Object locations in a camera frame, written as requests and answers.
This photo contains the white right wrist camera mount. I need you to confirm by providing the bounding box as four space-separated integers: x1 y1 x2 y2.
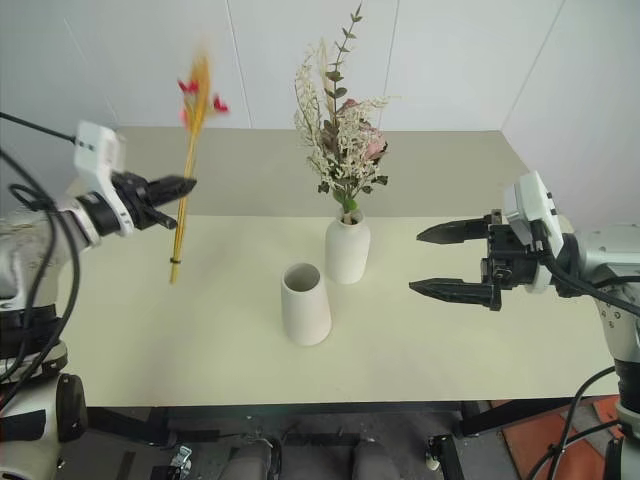
501 170 567 295

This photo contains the white tapered open vase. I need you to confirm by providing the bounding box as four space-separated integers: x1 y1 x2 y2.
280 262 333 348

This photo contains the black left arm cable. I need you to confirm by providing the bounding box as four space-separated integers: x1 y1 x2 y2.
0 112 84 397

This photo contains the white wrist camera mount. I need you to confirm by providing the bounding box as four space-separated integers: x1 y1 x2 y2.
73 119 137 239
501 170 567 295

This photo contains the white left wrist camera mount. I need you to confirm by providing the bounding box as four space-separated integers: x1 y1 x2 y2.
73 119 137 239

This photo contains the white bottle-shaped vase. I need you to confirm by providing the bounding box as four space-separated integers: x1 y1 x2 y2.
324 209 373 286

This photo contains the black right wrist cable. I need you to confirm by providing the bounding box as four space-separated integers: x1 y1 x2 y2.
528 218 640 319

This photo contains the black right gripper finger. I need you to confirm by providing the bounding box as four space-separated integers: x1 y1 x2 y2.
416 215 494 247
408 276 502 313

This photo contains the black metal table frame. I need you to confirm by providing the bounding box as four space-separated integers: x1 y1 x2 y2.
83 395 622 451

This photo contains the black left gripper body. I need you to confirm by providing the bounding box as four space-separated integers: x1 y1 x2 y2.
111 171 157 232

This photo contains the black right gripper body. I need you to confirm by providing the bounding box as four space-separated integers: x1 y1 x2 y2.
480 209 545 303

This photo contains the black right shoulder cable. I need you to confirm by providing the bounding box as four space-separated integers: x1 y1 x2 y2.
527 364 624 480

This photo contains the yellow bouquet with red flowers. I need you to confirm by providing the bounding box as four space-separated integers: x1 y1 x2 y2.
166 33 232 286

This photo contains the dried white pink flower bouquet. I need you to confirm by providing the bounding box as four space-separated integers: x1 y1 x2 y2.
291 1 402 225

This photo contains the orange floor mat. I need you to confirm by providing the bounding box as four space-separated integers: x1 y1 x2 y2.
499 393 624 480

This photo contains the black caster wheel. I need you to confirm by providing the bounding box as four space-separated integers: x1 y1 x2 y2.
423 433 457 472
168 443 195 480

